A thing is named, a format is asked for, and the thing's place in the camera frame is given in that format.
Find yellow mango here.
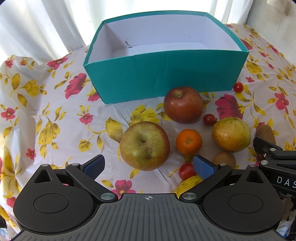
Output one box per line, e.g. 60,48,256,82
172,175,203,198

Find yellow-green pear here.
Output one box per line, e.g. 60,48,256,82
212,116,251,153

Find brown kiwi far right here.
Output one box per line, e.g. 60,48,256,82
255,125,276,145

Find brown kiwi near gripper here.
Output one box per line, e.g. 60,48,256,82
212,151,236,169

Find cherry tomato near gripper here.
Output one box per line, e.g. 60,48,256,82
179,163,196,181

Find orange mandarin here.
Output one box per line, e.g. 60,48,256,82
175,129,203,156

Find cherry tomato by apple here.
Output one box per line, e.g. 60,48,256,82
203,114,217,126

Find green-red apple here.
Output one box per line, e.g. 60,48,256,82
119,121,170,171

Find floral tablecloth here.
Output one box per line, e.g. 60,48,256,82
1,24,295,232

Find cherry tomato by box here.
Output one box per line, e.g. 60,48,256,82
233,81,244,93

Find red apple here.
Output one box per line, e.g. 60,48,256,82
163,86,203,125

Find teal cardboard box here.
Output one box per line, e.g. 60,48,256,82
83,11,249,104

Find white curtain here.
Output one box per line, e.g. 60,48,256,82
1,0,253,63

